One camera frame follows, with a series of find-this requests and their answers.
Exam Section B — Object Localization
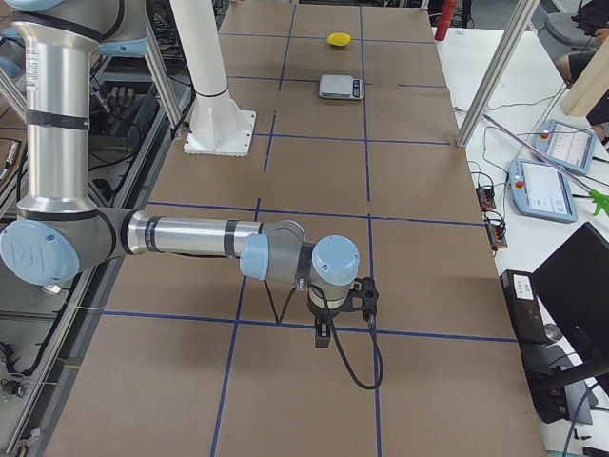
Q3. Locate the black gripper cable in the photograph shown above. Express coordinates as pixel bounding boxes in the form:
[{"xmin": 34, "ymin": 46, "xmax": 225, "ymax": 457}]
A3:
[{"xmin": 264, "ymin": 280, "xmax": 384, "ymax": 391}]

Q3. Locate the near blue teach pendant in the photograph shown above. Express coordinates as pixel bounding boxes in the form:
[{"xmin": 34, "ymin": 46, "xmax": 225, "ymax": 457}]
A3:
[{"xmin": 508, "ymin": 159, "xmax": 578, "ymax": 223}]

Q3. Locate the black mini computer box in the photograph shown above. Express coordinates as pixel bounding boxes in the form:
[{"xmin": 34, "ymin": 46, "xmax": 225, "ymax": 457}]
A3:
[{"xmin": 500, "ymin": 269, "xmax": 546, "ymax": 345}]

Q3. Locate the aluminium frame post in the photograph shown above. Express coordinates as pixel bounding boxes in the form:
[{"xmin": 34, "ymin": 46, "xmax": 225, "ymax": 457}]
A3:
[{"xmin": 456, "ymin": 0, "xmax": 540, "ymax": 148}]

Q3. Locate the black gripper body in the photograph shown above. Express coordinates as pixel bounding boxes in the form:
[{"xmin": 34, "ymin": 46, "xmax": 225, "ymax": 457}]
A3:
[{"xmin": 307, "ymin": 294, "xmax": 343, "ymax": 325}]

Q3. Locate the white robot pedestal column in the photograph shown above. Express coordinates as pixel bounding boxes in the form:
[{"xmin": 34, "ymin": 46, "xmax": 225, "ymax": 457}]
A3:
[{"xmin": 170, "ymin": 0, "xmax": 256, "ymax": 156}]

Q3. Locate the blue teach pendant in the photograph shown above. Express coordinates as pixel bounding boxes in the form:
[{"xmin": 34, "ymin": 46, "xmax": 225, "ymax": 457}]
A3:
[
  {"xmin": 508, "ymin": 159, "xmax": 578, "ymax": 223},
  {"xmin": 535, "ymin": 119, "xmax": 597, "ymax": 175}
]

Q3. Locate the far orange circuit board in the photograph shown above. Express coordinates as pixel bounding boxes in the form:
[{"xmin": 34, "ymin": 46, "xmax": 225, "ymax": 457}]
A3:
[{"xmin": 472, "ymin": 171, "xmax": 496, "ymax": 212}]

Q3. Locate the near orange circuit board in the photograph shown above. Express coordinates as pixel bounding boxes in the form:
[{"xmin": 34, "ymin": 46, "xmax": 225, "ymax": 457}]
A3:
[{"xmin": 483, "ymin": 209, "xmax": 507, "ymax": 252}]

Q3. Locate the seated person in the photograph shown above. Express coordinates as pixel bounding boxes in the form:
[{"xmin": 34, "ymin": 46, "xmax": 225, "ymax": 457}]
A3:
[{"xmin": 555, "ymin": 50, "xmax": 597, "ymax": 88}]

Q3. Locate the far blue teach pendant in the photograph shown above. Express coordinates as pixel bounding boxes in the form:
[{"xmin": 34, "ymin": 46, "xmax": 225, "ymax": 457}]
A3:
[{"xmin": 535, "ymin": 119, "xmax": 597, "ymax": 175}]

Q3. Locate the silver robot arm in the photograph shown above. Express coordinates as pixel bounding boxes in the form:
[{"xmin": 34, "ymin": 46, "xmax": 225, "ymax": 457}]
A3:
[{"xmin": 1, "ymin": 1, "xmax": 363, "ymax": 348}]

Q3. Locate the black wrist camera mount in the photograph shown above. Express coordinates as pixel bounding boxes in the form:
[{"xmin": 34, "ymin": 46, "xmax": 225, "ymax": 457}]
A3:
[{"xmin": 339, "ymin": 277, "xmax": 379, "ymax": 322}]

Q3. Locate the black monitor with stand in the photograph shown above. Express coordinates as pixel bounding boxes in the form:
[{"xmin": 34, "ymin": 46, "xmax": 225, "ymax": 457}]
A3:
[{"xmin": 521, "ymin": 222, "xmax": 608, "ymax": 423}]

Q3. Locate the silver digital kitchen scale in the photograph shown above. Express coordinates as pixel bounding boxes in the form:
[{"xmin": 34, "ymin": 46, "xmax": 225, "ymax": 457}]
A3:
[{"xmin": 319, "ymin": 74, "xmax": 365, "ymax": 101}]

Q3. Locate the orange circuit board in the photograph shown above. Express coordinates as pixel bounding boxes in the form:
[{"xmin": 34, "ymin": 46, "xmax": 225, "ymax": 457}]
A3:
[
  {"xmin": 483, "ymin": 209, "xmax": 507, "ymax": 252},
  {"xmin": 472, "ymin": 171, "xmax": 496, "ymax": 212}
]

